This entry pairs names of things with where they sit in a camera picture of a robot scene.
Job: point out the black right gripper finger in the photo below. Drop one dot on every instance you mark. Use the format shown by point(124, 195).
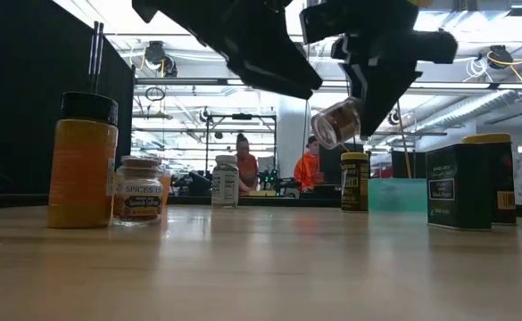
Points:
point(381, 89)

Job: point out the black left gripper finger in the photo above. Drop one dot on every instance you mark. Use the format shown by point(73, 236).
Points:
point(251, 44)

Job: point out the yellow-capped brown spice bottle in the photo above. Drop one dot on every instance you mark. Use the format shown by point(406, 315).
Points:
point(355, 187)
point(503, 187)

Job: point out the orange spice bottle black cap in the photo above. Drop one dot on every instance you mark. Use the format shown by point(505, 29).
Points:
point(82, 178)

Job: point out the black background robot arm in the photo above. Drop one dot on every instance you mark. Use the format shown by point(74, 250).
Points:
point(271, 179)

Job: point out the long ceiling light bar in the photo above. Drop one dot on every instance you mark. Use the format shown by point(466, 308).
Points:
point(466, 84)

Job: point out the black monitor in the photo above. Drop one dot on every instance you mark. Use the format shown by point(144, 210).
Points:
point(334, 162)

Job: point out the person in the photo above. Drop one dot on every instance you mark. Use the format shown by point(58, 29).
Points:
point(307, 171)
point(247, 167)

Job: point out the teal plastic bin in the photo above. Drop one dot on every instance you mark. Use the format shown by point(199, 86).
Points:
point(410, 200)

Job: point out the dark green pepper tin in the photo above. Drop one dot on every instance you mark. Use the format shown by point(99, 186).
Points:
point(459, 191)

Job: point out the white-capped clear spice bottle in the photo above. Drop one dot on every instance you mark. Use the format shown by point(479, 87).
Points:
point(225, 183)

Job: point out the black curtain partition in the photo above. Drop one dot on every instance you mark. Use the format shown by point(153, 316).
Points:
point(19, 89)

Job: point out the black metal frame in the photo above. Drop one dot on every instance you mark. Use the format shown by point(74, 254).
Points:
point(242, 117)

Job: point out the silver ventilation duct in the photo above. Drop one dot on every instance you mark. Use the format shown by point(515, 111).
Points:
point(474, 109)

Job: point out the black table frame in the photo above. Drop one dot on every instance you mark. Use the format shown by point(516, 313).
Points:
point(198, 201)

